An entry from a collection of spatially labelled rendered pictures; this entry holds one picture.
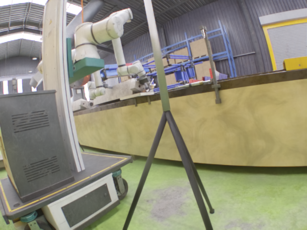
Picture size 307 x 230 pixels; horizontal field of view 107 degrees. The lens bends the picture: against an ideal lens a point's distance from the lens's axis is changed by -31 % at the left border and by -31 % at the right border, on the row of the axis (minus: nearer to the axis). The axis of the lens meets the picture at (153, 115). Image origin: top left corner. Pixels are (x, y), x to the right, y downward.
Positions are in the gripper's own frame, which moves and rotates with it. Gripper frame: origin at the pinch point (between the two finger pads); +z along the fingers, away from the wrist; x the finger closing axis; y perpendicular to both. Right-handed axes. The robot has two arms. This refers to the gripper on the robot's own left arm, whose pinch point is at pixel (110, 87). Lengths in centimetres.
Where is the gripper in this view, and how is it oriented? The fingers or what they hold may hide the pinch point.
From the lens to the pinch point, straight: 223.9
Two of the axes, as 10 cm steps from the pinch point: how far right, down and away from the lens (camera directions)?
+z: 6.8, 0.1, 7.3
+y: -0.4, -10.0, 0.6
